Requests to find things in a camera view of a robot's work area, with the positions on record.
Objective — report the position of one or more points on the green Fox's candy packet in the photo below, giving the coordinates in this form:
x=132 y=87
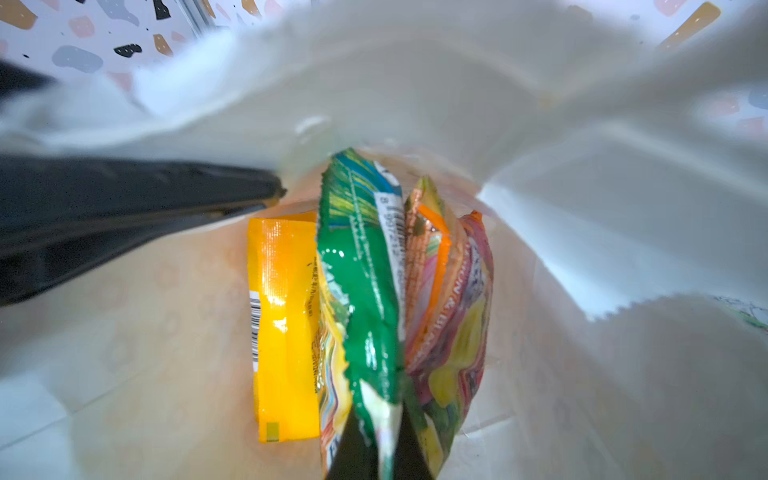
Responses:
x=360 y=255

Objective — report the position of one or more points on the orange snack stick packet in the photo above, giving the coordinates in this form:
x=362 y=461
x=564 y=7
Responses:
x=449 y=286

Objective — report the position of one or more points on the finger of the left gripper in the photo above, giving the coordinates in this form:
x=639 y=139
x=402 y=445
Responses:
x=61 y=218

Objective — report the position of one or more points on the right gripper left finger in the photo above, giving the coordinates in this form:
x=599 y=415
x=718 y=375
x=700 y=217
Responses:
x=354 y=460

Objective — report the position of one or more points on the white printed paper bag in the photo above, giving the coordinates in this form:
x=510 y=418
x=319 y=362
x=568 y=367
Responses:
x=618 y=151

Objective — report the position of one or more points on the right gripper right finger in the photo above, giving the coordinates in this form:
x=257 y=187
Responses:
x=409 y=461

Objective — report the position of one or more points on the yellow snack bar packet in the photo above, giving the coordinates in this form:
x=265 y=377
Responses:
x=282 y=280

